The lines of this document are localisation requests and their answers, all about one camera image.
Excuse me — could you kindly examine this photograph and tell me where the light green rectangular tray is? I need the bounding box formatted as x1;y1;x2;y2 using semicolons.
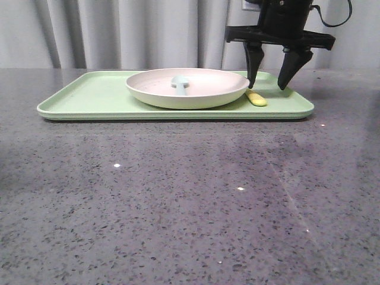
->
37;71;314;121

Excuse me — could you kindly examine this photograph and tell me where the white round plate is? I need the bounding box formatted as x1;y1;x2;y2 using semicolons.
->
126;68;249;110

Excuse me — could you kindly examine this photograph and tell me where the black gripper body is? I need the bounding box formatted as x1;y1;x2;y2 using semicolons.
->
225;0;335;50

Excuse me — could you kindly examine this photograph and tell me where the grey pleated curtain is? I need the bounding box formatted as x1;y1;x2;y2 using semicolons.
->
1;1;379;70

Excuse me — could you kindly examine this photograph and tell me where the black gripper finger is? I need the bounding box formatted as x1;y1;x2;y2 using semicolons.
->
243;42;264;88
277;46;313;90

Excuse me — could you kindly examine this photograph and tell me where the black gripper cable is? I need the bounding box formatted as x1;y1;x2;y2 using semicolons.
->
310;0;353;28

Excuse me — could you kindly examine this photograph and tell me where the yellow plastic fork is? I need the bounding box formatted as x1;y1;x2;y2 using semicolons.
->
245;89;267;107

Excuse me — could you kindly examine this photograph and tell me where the light blue plastic spoon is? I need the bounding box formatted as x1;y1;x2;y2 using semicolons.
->
171;75;189;96

